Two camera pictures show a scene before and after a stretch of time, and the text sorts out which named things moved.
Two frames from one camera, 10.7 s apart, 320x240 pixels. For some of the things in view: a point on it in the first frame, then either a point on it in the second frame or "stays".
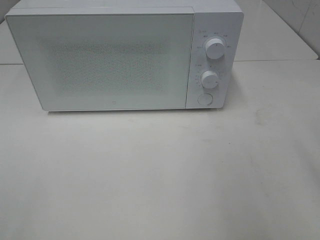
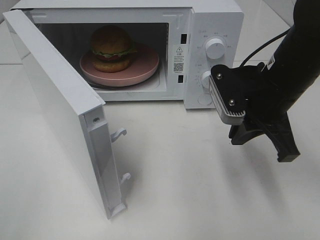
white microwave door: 107,59 → 77,106
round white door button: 205,99 stays
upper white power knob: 215,48 stays
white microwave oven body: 112,55 stays
